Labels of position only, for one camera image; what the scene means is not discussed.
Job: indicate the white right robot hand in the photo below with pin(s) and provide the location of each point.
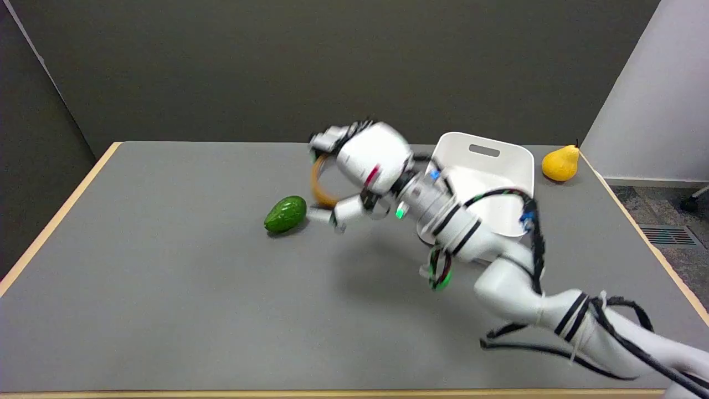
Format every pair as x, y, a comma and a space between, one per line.
371, 158

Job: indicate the yellow tape roll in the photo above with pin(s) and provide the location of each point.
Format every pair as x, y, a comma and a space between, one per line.
319, 185

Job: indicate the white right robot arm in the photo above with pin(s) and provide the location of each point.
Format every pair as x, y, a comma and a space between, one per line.
498, 266

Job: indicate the white plastic box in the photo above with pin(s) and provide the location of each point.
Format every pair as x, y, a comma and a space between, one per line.
487, 177

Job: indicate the green avocado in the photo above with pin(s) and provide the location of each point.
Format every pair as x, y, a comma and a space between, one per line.
285, 214

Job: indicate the yellow pear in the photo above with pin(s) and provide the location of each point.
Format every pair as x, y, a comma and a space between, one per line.
560, 162

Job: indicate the floor vent grille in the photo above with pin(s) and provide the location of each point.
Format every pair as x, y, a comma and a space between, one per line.
667, 235

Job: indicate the chair caster wheel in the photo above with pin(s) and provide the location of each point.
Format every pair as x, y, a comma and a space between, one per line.
690, 203

